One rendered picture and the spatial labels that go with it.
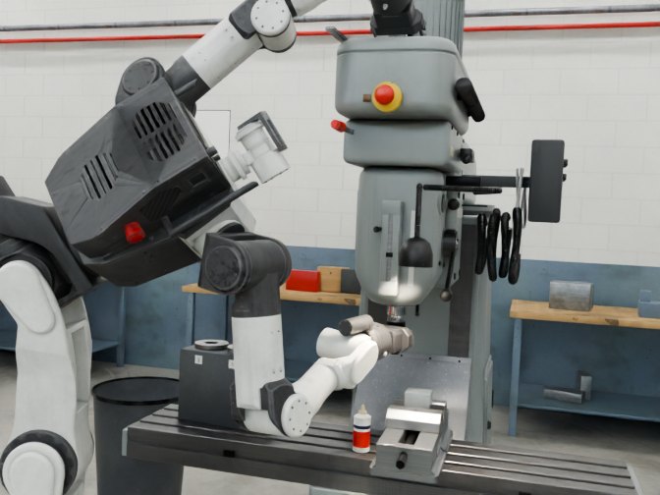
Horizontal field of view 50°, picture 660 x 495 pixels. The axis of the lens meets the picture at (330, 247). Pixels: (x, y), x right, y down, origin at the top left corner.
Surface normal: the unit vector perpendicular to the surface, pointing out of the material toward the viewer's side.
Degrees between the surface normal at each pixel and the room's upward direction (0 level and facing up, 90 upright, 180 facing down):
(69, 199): 75
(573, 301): 90
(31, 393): 90
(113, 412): 94
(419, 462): 90
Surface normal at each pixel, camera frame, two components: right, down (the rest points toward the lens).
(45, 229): 0.05, 0.06
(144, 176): -0.43, -0.22
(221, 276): -0.49, 0.03
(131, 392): 0.49, 0.00
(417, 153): -0.27, 0.04
